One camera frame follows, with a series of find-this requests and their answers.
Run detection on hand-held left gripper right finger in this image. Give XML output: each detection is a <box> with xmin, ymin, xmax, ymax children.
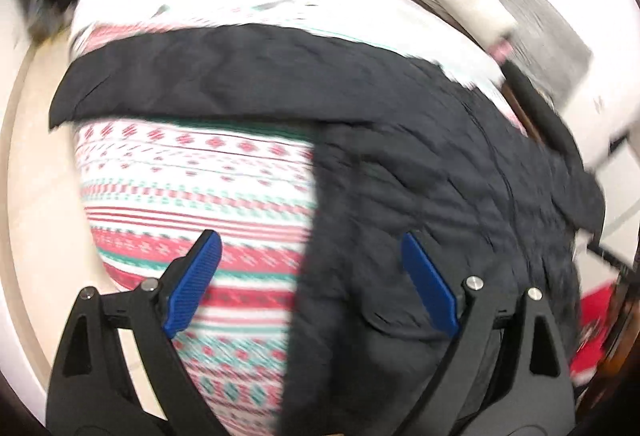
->
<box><xmin>395</xmin><ymin>232</ymin><xmax>576</xmax><ymax>436</ymax></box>

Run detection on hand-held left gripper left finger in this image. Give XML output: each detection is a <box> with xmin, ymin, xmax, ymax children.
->
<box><xmin>45</xmin><ymin>230</ymin><xmax>223</xmax><ymax>436</ymax></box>

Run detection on black quilted jacket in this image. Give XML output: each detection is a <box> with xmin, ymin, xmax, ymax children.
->
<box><xmin>48</xmin><ymin>23</ymin><xmax>606</xmax><ymax>436</ymax></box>

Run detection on patterned bed sheet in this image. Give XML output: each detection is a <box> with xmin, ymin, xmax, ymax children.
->
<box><xmin>67</xmin><ymin>0</ymin><xmax>531</xmax><ymax>436</ymax></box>

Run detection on red cloth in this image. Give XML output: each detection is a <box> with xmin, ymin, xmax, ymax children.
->
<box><xmin>570</xmin><ymin>283</ymin><xmax>618</xmax><ymax>382</ymax></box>

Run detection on brown coat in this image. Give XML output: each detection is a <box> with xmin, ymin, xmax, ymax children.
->
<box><xmin>500</xmin><ymin>80</ymin><xmax>543</xmax><ymax>141</ymax></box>

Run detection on black coat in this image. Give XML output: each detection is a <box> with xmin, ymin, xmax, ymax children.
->
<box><xmin>502</xmin><ymin>63</ymin><xmax>586</xmax><ymax>167</ymax></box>

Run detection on grey quilted headboard pad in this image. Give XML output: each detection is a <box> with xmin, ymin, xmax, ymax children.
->
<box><xmin>425</xmin><ymin>0</ymin><xmax>593</xmax><ymax>101</ymax></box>

